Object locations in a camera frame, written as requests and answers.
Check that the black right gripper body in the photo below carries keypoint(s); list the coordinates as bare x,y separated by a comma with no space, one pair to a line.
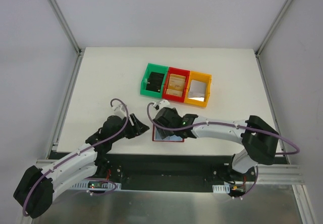
161,122

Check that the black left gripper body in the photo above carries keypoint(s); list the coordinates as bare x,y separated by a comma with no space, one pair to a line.
132,127

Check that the red leather card holder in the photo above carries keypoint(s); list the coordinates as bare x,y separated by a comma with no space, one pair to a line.
156,137

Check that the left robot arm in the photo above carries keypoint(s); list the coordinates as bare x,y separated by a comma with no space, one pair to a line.
39,187

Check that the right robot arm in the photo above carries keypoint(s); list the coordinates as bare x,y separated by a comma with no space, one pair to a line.
254,134

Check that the gold VIP card lower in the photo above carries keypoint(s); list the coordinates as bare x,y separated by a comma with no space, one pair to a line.
174,92

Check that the gold vip card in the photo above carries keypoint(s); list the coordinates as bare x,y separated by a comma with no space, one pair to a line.
174,92
176,81

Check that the gold VIP card upper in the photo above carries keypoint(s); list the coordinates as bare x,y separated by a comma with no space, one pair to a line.
176,81

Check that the silver VIP card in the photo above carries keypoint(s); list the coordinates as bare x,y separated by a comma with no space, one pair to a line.
197,90

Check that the black VIP card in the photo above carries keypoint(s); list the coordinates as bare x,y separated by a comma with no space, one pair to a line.
155,81

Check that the green plastic bin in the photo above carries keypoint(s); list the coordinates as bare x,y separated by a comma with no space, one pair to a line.
153,68

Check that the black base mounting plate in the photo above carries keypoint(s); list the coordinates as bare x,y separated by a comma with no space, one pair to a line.
235,189

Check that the red plastic bin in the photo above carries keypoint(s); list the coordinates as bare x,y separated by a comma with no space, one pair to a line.
176,71

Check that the yellow plastic bin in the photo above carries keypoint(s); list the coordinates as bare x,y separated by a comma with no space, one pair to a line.
207,78

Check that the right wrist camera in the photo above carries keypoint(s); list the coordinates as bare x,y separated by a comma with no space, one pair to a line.
161,104

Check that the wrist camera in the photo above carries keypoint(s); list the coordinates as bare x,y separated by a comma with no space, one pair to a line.
120,110
161,104

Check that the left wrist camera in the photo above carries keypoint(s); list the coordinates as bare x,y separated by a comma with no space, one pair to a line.
120,110

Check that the left white cable duct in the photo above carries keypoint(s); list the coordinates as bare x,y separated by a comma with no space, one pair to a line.
95,185

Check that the white cable duct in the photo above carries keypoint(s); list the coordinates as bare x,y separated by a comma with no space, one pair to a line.
221,189
95,185

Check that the right white cable duct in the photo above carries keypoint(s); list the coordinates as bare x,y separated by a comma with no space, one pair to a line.
221,189

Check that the left aluminium frame post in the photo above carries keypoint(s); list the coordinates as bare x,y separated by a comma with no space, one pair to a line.
65,26

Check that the aluminium frame post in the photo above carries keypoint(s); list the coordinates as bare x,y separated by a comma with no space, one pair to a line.
65,26
273,27

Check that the right aluminium frame post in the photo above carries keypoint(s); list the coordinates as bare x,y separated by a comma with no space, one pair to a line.
273,27

